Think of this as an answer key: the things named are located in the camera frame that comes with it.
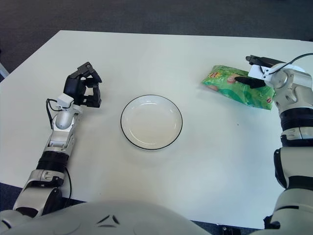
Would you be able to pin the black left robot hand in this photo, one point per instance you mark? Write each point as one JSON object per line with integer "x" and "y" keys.
{"x": 73, "y": 86}

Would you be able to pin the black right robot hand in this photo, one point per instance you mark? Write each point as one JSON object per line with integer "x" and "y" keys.
{"x": 252, "y": 82}

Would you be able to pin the green snack bag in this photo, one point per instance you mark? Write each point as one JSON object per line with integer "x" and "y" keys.
{"x": 232, "y": 93}

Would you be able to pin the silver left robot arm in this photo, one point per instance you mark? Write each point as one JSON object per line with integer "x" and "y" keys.
{"x": 61, "y": 132}

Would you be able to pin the white plate with black rim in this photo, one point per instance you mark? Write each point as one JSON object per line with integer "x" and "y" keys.
{"x": 151, "y": 122}

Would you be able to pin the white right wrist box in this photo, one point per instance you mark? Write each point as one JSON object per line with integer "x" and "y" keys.
{"x": 255, "y": 71}

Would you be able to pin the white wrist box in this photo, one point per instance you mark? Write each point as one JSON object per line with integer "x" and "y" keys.
{"x": 64, "y": 100}
{"x": 255, "y": 71}

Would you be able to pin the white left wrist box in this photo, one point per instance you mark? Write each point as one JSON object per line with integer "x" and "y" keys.
{"x": 64, "y": 100}

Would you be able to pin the white table leg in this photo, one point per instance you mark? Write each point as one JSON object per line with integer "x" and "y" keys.
{"x": 3, "y": 71}

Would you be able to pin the grey robot torso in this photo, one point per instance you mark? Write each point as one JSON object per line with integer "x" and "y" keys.
{"x": 110, "y": 220}

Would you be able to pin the black base under table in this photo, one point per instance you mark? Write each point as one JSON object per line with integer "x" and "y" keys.
{"x": 232, "y": 230}

